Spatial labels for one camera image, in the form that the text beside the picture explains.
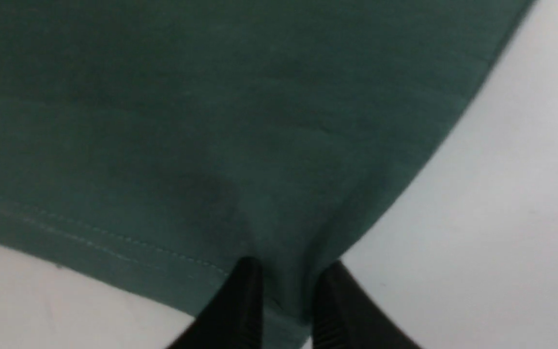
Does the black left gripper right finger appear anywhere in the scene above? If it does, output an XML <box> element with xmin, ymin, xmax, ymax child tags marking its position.
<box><xmin>312</xmin><ymin>261</ymin><xmax>419</xmax><ymax>349</ymax></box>

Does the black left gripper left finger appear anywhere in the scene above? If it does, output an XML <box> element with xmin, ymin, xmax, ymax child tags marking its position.
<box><xmin>169</xmin><ymin>257</ymin><xmax>264</xmax><ymax>349</ymax></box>

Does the green long sleeve shirt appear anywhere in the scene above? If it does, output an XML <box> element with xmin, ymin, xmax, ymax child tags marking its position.
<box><xmin>0</xmin><ymin>0</ymin><xmax>533</xmax><ymax>349</ymax></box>

